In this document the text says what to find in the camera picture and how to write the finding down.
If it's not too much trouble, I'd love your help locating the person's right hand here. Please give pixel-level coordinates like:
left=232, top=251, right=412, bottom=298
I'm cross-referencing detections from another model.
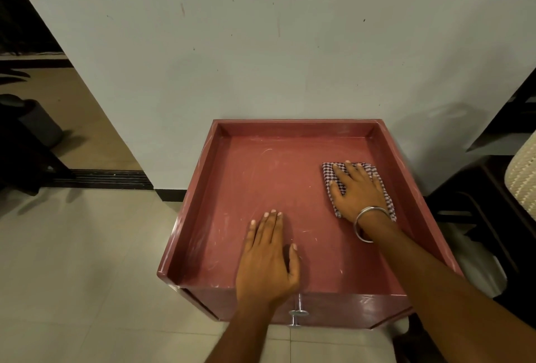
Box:
left=328, top=160, right=393, bottom=225

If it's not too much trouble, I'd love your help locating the person's left hand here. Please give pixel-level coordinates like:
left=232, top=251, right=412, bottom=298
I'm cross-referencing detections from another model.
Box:
left=236, top=209, right=302, bottom=310

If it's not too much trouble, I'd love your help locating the checkered cleaning cloth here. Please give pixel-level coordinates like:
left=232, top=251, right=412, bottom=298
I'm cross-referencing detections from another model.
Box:
left=321, top=161, right=398, bottom=223

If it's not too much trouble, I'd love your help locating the person's right forearm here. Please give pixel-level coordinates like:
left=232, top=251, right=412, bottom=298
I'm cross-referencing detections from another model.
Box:
left=358, top=210, right=536, bottom=363

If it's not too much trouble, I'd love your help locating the person's left forearm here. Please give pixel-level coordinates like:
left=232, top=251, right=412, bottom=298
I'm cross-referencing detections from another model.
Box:
left=204, top=302, right=278, bottom=363

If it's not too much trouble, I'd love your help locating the silver bangle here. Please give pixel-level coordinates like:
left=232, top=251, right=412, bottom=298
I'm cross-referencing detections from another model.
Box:
left=353, top=206, right=391, bottom=244

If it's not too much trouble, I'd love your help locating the red wooden drawer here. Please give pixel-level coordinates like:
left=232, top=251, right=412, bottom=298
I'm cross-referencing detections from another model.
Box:
left=157, top=118, right=464, bottom=331

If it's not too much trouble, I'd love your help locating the silver drawer knob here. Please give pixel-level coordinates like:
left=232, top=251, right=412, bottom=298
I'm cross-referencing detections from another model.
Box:
left=288, top=293, right=310, bottom=329

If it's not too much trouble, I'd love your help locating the dark wooden chair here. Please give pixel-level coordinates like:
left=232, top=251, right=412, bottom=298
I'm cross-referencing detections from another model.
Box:
left=425, top=157, right=536, bottom=305

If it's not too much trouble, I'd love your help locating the cream woven chair cushion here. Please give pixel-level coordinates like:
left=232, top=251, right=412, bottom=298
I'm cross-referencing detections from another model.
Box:
left=504, top=130, right=536, bottom=222

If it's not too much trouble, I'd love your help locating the black door floor track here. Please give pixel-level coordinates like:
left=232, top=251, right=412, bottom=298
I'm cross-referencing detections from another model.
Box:
left=50, top=169, right=155, bottom=190

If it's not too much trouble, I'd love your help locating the dark grey cylinder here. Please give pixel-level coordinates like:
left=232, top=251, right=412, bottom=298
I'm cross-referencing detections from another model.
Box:
left=19, top=99, right=64, bottom=149

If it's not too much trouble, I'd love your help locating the black furniture leg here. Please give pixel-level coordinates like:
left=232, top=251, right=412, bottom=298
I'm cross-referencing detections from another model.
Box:
left=0, top=94, right=77, bottom=197

